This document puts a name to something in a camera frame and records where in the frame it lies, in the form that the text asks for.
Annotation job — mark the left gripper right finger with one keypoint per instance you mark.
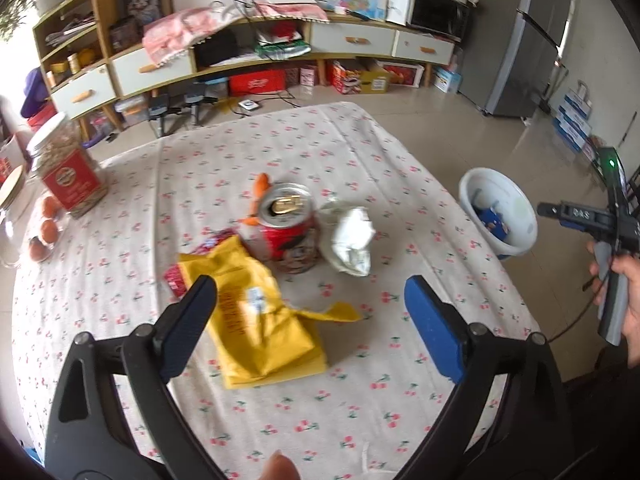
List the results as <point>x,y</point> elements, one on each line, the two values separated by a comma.
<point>507,415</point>

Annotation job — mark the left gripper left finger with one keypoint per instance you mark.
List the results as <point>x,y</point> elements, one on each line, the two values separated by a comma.
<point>88,435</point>

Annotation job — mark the blue cardboard snack box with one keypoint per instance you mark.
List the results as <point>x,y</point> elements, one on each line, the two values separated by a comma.
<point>493,221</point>

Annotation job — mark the white trash bin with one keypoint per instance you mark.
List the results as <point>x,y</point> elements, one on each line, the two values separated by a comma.
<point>483,187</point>

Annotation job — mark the right hand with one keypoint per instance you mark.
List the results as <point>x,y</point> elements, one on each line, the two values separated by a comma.
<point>629,266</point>

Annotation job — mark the left hand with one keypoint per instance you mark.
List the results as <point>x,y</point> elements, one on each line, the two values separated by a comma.
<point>279,467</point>

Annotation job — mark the lying red soda can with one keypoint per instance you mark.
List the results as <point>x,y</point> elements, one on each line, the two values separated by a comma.
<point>182,274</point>

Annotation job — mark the yellow padded mailer bag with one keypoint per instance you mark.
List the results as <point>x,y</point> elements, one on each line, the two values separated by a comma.
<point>259,339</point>

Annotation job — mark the cherry print tablecloth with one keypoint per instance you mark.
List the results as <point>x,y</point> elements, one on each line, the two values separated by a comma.
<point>363,416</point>

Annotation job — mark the orange tangerine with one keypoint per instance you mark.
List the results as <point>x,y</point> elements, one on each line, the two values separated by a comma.
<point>50,207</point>
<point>37,250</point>
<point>49,232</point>

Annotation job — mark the upright red soda can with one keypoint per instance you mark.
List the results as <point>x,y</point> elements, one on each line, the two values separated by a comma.
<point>286,221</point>

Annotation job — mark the nut jar with red label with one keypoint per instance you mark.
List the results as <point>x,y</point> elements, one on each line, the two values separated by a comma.
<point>64,166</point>

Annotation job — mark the grey refrigerator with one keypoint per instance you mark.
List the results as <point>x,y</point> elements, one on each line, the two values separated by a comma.
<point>508,54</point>

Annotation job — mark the crumpled white paper wad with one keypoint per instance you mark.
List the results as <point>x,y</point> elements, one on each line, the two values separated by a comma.
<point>346,232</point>

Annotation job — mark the black microwave oven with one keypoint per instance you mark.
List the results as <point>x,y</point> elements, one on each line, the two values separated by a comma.
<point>447,18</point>

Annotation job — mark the red box under cabinet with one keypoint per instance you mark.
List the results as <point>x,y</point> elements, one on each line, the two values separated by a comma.
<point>263,81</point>

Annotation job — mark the wooden tv cabinet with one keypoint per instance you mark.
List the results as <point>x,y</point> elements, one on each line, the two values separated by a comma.
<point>120,75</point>

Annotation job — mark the pink cloth on cabinet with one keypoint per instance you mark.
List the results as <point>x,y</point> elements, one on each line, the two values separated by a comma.
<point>176,33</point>

